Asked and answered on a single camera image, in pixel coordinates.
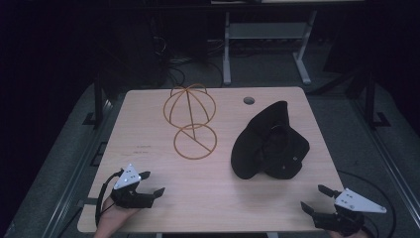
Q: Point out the person's right hand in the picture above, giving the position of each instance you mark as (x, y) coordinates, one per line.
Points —
(337, 235)

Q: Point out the black metal stand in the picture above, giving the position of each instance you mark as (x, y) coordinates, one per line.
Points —
(98, 99)
(370, 99)

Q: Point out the black hat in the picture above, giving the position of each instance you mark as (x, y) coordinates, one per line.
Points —
(254, 148)

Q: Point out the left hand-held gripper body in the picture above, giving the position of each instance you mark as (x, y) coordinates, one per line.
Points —
(127, 178)

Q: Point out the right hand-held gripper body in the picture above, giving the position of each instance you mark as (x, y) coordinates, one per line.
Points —
(353, 202)

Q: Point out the metal floor rail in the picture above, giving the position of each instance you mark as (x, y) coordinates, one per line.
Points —
(389, 155)
(71, 178)

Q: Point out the person's left hand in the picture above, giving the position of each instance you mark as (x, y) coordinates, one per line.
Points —
(110, 218)

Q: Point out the grey metal desk frame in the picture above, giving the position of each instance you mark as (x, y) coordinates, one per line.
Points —
(267, 31)

